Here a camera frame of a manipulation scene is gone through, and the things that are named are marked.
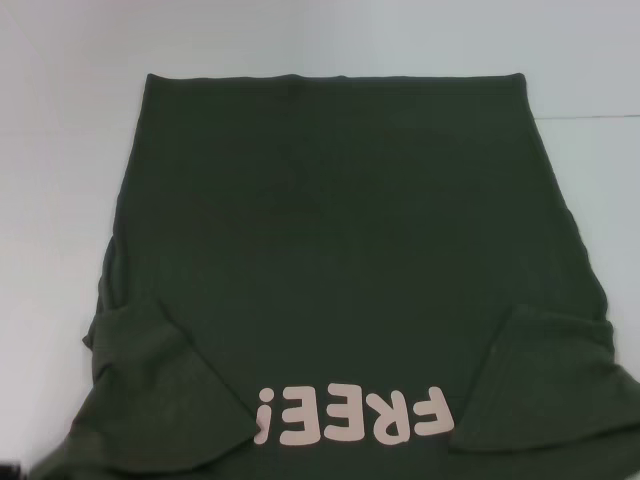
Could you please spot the dark green FREE T-shirt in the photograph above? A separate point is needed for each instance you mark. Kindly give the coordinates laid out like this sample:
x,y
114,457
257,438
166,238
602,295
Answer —
x,y
320,250

